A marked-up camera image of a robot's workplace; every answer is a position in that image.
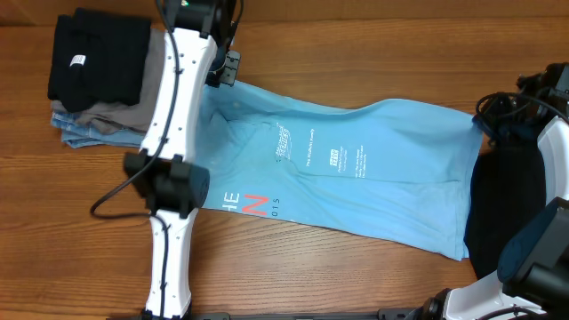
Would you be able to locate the black garment at right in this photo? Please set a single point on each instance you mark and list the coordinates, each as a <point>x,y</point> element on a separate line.
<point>507,190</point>

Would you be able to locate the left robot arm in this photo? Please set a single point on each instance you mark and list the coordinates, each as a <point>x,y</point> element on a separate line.
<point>197,53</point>

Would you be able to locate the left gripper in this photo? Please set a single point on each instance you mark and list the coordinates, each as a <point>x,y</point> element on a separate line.
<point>228,76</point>

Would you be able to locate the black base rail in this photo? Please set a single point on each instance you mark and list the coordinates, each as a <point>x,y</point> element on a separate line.
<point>302,315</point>

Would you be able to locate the light blue printed t-shirt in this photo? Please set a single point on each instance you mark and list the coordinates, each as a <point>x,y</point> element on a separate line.
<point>398,170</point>

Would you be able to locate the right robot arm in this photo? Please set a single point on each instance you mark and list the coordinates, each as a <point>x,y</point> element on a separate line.
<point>531,280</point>

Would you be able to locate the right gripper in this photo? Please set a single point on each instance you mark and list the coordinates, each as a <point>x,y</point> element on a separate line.
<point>496,123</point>

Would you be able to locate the folded grey garment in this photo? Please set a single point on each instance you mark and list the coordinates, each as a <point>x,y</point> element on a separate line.
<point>109,118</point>

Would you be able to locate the folded blue jeans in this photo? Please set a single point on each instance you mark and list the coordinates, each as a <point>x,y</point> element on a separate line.
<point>85,135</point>

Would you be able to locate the folded black garment on stack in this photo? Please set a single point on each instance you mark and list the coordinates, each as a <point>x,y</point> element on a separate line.
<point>98,57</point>

